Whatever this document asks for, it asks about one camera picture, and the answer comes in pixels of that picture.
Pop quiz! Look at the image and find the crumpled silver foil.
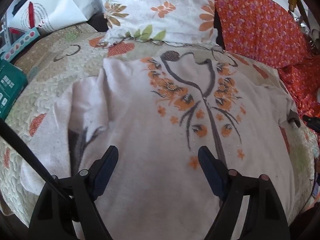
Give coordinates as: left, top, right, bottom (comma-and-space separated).
295, 15, 314, 32

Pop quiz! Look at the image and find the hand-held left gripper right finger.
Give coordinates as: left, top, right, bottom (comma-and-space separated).
197, 145, 292, 240

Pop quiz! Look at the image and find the black strap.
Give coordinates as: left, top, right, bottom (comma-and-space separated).
0, 119, 73, 202

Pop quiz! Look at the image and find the white paper bag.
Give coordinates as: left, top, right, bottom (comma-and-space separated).
11, 0, 100, 34

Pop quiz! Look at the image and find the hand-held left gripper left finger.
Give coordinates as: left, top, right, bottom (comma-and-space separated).
29, 145, 119, 240

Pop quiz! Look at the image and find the white sweater with orange flowers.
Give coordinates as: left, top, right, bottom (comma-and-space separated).
20, 50, 300, 240

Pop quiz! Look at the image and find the white floral pillow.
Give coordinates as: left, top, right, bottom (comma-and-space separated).
100, 0, 219, 48

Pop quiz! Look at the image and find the toy box with coloured shapes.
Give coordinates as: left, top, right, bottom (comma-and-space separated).
0, 27, 40, 62

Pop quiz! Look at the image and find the grey perforated metal bar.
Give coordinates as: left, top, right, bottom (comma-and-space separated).
2, 15, 10, 40

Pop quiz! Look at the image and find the green cardboard box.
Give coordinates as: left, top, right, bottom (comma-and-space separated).
0, 60, 28, 119

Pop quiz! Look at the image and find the heart pattern quilted blanket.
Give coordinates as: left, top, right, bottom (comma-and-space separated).
0, 24, 320, 228

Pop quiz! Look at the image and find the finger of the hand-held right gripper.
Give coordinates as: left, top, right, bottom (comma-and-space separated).
303, 115, 320, 131

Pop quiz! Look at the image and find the orange floral cloth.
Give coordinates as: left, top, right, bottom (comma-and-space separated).
214, 0, 320, 140

